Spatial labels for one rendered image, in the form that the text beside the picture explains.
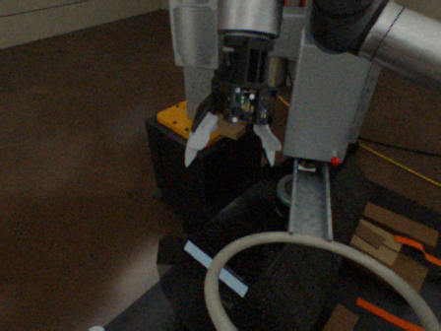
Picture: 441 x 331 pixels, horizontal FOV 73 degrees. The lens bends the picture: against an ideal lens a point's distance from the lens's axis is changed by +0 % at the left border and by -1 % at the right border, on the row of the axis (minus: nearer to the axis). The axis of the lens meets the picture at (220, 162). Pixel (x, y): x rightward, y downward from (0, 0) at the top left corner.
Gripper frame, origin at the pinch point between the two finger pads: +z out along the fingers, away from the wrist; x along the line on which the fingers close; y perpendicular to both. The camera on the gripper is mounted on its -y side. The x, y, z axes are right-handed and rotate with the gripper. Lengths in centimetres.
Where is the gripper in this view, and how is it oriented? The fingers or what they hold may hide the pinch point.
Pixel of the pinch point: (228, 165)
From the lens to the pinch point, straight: 50.8
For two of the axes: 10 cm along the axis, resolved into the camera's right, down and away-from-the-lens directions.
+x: 9.5, 0.0, 3.1
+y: 2.9, 3.1, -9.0
